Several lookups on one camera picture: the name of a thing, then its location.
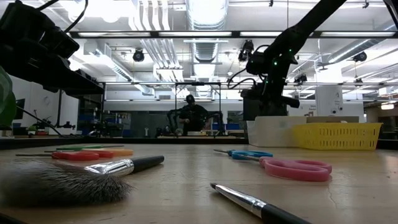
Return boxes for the black overhead camera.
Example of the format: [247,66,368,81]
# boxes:
[238,39,255,62]

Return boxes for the black background monitor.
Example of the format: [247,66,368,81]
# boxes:
[242,96,289,121]

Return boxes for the white column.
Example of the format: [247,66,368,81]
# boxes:
[315,85,344,118]

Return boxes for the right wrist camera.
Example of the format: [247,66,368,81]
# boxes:
[245,51,266,75]

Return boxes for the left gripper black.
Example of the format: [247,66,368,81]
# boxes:
[12,37,105,96]

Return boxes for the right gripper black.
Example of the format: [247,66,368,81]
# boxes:
[241,62,301,119]

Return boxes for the green scissors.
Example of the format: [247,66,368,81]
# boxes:
[55,144,125,152]

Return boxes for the black paintbrush wide silver ferrule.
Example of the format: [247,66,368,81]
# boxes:
[210,182,312,224]

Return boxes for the blue scissors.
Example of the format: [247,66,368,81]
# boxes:
[213,148,274,161]

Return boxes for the orange scissors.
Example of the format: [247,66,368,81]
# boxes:
[43,148,134,157]

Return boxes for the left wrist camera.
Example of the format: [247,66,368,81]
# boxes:
[37,18,80,60]

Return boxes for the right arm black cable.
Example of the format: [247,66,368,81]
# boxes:
[227,43,271,91]

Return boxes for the pink scissors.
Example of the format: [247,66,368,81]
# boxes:
[239,154,333,182]

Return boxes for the background black station frame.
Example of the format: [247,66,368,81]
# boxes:
[174,81,223,138]

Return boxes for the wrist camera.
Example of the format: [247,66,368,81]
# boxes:
[245,51,266,75]
[37,18,80,60]

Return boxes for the person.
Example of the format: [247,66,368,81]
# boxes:
[178,94,213,134]

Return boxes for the white plastic bin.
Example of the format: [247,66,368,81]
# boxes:
[247,116,309,148]

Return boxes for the green leafy plant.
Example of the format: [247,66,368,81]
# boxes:
[0,67,17,128]

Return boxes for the yellow plastic basket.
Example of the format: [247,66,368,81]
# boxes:
[292,122,383,151]

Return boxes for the large fluffy black brush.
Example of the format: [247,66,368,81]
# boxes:
[0,154,165,208]

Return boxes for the red scissors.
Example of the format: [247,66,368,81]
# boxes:
[15,151,115,161]

